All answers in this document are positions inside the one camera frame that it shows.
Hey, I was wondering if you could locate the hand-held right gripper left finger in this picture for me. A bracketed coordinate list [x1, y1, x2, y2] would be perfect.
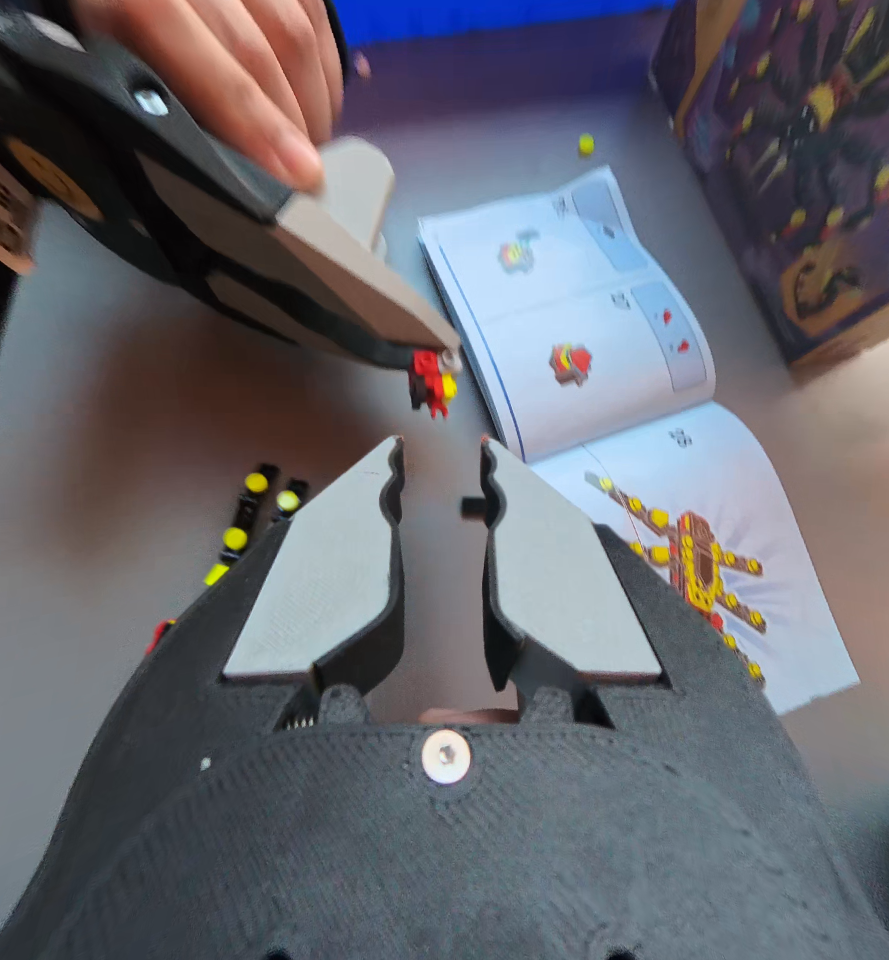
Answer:
[221, 435, 407, 695]

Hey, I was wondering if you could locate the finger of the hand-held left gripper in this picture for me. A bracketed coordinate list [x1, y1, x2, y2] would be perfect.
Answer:
[274, 135, 464, 372]
[206, 264, 417, 372]

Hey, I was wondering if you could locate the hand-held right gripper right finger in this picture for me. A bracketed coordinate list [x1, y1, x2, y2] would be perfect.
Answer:
[479, 436, 665, 693]

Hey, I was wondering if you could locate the small lego spider body assembly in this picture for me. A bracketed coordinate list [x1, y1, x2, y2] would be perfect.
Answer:
[407, 348, 462, 421]

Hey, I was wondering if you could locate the short black yellow lego leg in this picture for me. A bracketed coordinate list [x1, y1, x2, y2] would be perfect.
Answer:
[268, 477, 311, 526]

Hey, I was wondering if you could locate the long black yellow lego leg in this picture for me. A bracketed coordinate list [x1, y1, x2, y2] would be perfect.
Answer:
[203, 462, 281, 588]

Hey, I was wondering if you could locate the lego instruction booklet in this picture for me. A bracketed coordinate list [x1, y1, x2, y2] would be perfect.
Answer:
[416, 165, 863, 715]

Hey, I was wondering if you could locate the purple lego set box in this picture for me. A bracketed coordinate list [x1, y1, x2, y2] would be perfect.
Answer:
[649, 0, 889, 378]

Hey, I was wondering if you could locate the person's left hand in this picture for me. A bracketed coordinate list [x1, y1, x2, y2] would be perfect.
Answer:
[69, 0, 350, 194]

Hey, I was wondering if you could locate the blue plastic bin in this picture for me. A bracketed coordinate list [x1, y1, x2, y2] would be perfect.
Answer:
[330, 0, 678, 44]

